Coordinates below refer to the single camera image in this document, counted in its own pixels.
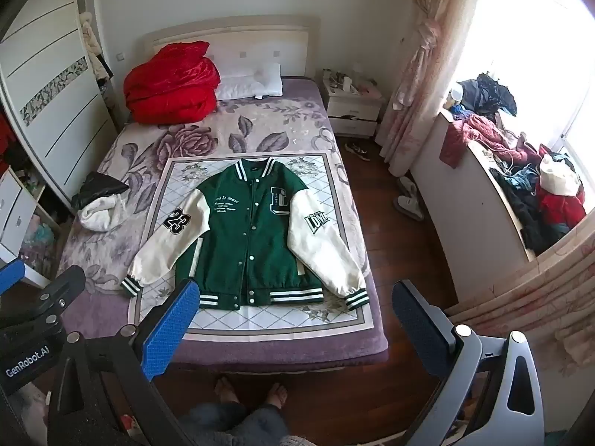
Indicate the white floral quilted mat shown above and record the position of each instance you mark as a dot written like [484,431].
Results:
[260,320]

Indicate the beige hanging cloth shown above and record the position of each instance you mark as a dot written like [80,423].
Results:
[95,51]

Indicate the pile of clothes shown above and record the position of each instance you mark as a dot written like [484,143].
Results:
[520,195]

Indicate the cream bed headboard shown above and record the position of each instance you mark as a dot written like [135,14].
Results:
[232,37]

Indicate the red quilt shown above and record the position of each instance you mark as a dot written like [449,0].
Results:
[172,83]

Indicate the white storage drawer unit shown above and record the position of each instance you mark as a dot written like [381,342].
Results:
[14,213]

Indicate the white pillow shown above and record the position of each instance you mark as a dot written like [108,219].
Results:
[251,84]

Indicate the white nightstand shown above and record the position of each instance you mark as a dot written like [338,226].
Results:
[353,109]

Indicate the white hat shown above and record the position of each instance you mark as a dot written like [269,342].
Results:
[558,176]

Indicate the loose pink floral curtain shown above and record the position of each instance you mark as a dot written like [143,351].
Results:
[558,297]

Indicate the purple floral blanket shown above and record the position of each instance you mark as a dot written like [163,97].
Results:
[195,134]

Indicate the person's right foot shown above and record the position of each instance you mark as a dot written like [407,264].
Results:
[277,391]

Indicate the black and white garment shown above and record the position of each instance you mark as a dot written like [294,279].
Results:
[100,199]

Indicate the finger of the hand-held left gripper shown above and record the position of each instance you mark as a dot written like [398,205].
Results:
[62,285]
[10,276]

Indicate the green varsity jacket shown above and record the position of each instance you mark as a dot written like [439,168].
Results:
[241,241]

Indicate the tied pink floral curtain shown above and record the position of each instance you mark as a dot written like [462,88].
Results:
[432,55]

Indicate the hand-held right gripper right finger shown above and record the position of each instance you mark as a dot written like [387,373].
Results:
[418,330]

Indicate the dark sneaker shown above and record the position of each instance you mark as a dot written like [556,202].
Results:
[358,150]

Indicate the white window ledge cabinet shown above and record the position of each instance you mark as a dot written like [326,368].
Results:
[446,204]

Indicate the white slipper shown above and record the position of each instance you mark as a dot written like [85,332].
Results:
[407,186]
[409,208]

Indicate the white sliding wardrobe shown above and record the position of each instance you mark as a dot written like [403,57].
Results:
[46,116]

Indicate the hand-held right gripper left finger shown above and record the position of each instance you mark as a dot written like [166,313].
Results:
[169,330]

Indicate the person's legs in jeans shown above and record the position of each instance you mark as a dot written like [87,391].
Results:
[237,425]

